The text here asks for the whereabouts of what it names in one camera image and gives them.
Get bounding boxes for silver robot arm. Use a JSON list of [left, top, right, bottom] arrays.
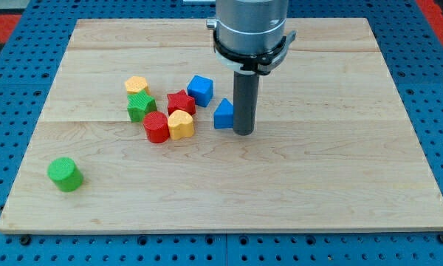
[[206, 0, 296, 75]]

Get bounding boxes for red star block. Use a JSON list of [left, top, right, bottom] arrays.
[[167, 89, 196, 115]]

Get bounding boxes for green star block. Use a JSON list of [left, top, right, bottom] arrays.
[[127, 90, 157, 123]]

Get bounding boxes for blue triangle block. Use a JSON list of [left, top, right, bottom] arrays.
[[213, 98, 234, 129]]

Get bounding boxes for yellow heart block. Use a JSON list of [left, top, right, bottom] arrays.
[[168, 110, 195, 140]]

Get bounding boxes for blue cube block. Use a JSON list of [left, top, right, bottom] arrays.
[[187, 75, 213, 107]]

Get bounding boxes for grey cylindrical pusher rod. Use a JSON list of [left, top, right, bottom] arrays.
[[233, 72, 259, 136]]

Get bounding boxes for red cylinder block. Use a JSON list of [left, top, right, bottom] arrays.
[[142, 111, 170, 143]]

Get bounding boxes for wooden board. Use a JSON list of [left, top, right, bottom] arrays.
[[0, 18, 443, 235]]

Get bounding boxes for yellow hexagon block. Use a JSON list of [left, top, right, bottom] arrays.
[[124, 76, 151, 95]]

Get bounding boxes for green cylinder block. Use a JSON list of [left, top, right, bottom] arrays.
[[47, 157, 83, 192]]

